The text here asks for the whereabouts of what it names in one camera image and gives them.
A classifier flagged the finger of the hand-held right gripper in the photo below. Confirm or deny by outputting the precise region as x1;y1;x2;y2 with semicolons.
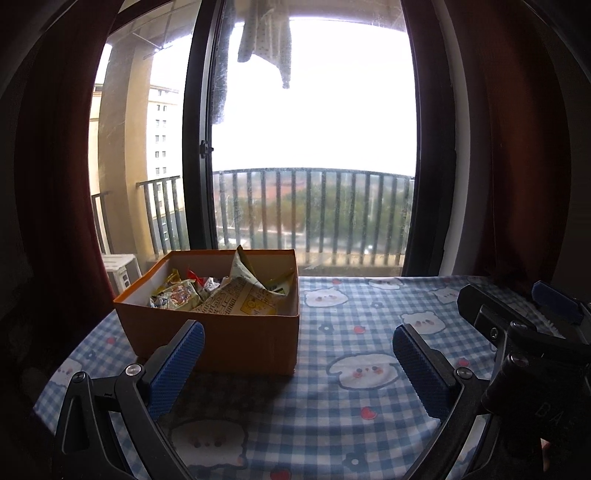
456;283;540;357
530;280;586;326

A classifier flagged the blue checkered tablecloth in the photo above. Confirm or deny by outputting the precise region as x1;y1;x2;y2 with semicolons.
32;275;591;480

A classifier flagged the grey hanging cloth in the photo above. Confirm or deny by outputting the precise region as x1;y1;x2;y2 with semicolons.
211;9;230;125

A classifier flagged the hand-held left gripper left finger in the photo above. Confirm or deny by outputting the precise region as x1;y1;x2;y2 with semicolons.
53;320;206;480

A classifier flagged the green snack packet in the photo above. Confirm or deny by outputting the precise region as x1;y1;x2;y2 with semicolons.
148;280;205;310

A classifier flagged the metal clothes drying rack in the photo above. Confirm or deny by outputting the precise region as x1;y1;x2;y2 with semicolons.
129;25;194;61

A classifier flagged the orange cardboard box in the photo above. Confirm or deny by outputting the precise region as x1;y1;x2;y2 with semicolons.
113;249;301;376

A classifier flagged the grey balcony railing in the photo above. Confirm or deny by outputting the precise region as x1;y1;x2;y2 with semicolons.
90;167;415;267

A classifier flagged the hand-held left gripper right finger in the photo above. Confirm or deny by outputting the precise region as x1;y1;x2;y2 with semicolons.
392;324;509;480

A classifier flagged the pale yellow chip bag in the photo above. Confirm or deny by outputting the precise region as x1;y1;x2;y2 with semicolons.
194;246;297;317

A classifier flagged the pale hanging garment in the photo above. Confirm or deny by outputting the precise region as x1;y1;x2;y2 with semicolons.
237;0;293;90

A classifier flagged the beige apartment building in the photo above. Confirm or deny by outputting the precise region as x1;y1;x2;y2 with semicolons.
148;84;182;252

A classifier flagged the black window frame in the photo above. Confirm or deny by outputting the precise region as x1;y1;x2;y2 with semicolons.
181;0;458;278

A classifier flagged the white outdoor air conditioner unit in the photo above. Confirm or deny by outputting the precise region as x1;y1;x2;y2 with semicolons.
100;253;143;294

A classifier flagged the dark red curtain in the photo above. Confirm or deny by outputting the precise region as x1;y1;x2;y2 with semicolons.
402;0;591;287
0;0;127;324

